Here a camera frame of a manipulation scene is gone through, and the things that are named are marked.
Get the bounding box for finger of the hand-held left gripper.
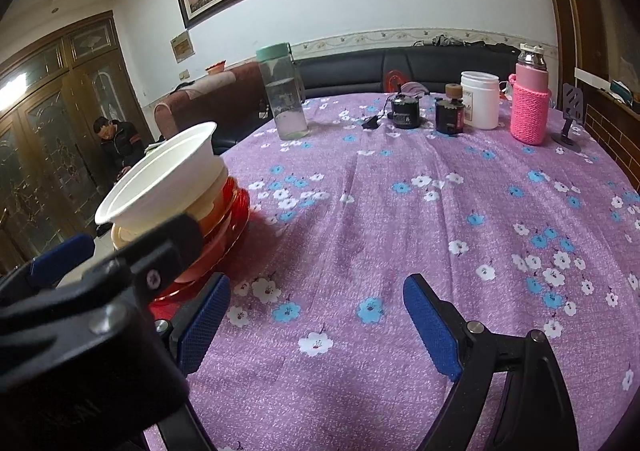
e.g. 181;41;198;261
0;233;97;307
80;214;204;332

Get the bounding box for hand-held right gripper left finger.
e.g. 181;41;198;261
144;273;233;451

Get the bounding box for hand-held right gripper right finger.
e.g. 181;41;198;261
403;273;581;451

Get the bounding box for red gold-rimmed plate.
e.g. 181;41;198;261
150;211;251;305
192;176;251;282

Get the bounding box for white disposable bowl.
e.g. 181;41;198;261
95;121;227;238

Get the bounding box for purple floral tablecloth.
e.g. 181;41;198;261
142;91;640;451

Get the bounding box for wooden glass-door cabinet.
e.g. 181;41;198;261
0;11;153;277

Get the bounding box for brown armchair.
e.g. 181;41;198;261
153;62;273;157

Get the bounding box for clear bottle with green lid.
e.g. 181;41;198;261
256;42;309;141

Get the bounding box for dark jar with cork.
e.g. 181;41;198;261
434;82;467;136

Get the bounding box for black round jar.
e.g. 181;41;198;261
391;92;422;130

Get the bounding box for white plastic container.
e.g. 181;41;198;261
460;71;501;130

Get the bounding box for pink bottle with knitted sleeve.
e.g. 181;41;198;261
509;43;553;146

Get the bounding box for red item on sofa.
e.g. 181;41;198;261
382;67;409;93

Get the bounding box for black leather sofa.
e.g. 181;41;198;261
212;44;521;154

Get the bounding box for grey phone stand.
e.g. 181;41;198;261
550;82;586;152

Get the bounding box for dark clothes on sofa back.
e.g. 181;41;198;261
412;34;519;52

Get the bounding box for small wall calendar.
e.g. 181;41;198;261
170;30;195;64

